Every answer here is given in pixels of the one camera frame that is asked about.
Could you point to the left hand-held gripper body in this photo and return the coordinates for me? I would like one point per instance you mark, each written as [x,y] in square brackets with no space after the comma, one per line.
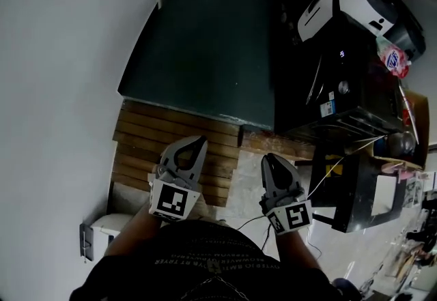
[170,199]

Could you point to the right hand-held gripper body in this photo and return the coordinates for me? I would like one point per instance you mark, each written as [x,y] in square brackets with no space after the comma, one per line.
[293,216]

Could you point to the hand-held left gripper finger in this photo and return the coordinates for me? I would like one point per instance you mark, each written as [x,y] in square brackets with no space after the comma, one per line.
[201,164]
[167,158]

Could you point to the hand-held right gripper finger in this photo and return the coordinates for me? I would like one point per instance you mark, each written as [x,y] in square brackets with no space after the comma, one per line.
[268,178]
[296,182]

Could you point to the round metal knob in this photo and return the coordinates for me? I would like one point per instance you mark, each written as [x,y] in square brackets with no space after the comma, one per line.
[343,87]

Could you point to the person's left forearm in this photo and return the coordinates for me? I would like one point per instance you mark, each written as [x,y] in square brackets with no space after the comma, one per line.
[133,236]

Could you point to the person's right forearm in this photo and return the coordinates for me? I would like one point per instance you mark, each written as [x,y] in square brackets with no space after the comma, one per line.
[295,252]

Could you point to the wooden slat platform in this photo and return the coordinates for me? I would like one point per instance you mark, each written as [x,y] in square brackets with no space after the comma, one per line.
[164,132]

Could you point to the khaki shorts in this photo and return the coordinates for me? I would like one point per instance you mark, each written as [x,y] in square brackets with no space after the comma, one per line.
[205,209]

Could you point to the black marble sink table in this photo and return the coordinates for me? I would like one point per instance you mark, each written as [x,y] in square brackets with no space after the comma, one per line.
[355,197]

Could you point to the white door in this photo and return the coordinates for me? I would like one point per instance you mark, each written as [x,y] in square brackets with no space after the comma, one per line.
[106,224]

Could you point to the black printed t-shirt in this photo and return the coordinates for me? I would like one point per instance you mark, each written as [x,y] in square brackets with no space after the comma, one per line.
[211,289]

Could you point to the clear plastic bottle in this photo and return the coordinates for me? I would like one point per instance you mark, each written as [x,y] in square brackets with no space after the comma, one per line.
[403,144]

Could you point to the silver metal rod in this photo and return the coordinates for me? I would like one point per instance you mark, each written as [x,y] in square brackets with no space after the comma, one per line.
[409,115]

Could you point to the brown cardboard box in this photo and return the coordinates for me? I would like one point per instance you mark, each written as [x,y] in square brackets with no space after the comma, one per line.
[420,115]

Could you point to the pink detergent refill pouch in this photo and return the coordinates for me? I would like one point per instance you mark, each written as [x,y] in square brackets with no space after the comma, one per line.
[394,59]

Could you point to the white and black service robot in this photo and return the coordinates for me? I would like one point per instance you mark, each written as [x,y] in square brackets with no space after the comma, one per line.
[321,9]

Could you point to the dark grey service robot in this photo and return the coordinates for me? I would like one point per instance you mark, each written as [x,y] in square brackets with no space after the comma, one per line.
[408,30]

